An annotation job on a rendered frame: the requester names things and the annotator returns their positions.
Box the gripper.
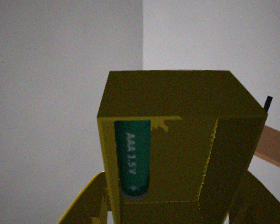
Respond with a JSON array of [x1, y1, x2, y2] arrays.
[[57, 170, 280, 224]]

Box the yellow box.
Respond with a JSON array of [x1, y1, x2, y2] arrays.
[[97, 70, 268, 224]]

